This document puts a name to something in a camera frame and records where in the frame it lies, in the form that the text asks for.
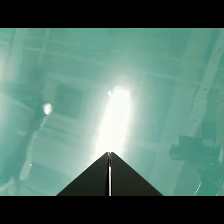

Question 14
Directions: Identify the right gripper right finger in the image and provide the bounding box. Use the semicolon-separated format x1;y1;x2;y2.
110;151;164;197

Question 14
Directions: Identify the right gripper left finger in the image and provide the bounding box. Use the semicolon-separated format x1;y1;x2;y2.
57;151;110;197

